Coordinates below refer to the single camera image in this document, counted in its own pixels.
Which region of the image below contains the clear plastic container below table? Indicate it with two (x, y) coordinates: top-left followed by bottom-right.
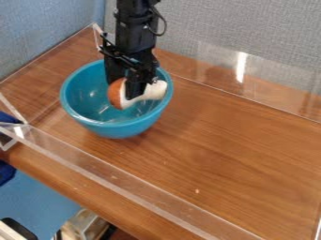
(51, 209), (109, 240)

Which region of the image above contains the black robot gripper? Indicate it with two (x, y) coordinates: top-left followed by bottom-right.
(99, 20), (159, 100)

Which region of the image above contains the blue plastic bowl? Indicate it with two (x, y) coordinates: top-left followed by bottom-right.
(60, 60), (174, 139)

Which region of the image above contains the brown and white toy mushroom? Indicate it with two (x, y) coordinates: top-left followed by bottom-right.
(107, 78), (168, 110)

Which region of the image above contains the blue cloth object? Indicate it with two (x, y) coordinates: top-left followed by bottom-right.
(0, 111), (21, 187)

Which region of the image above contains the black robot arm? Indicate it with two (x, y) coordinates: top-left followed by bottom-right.
(99, 0), (164, 100)

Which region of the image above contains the clear acrylic barrier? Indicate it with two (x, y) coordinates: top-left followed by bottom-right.
(155, 48), (321, 125)
(0, 92), (269, 240)

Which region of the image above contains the clear acrylic back barrier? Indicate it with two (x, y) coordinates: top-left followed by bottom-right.
(155, 48), (321, 125)

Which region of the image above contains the clear acrylic corner bracket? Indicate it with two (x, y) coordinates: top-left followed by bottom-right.
(91, 23), (112, 47)

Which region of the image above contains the black and white object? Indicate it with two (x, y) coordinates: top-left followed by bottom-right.
(0, 217), (39, 240)

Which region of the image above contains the clear acrylic front barrier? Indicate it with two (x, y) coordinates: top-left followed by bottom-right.
(0, 92), (269, 240)

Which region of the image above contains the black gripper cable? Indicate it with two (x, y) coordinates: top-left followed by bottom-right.
(148, 7), (168, 38)

